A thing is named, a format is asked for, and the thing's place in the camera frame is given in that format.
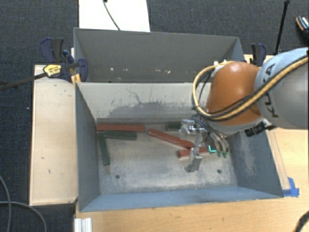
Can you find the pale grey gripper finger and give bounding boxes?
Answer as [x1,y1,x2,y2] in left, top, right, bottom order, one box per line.
[193,151,203,172]
[184,147,197,173]

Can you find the grey metal bin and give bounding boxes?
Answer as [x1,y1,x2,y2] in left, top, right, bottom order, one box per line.
[73,27,284,213]

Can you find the dark green flat block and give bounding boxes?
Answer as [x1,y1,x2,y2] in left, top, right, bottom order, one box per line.
[98,131,138,141]
[165,122,183,131]
[98,136,112,167]

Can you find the red-brown flat block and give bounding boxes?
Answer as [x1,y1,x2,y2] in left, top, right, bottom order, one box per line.
[96,123,147,133]
[177,147,210,159]
[147,128,195,149]

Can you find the black cylinder on white bracket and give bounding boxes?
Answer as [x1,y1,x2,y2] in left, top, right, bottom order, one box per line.
[243,119,272,137]

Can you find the pale wood flat board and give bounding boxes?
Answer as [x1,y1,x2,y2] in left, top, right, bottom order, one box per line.
[29,65,79,206]

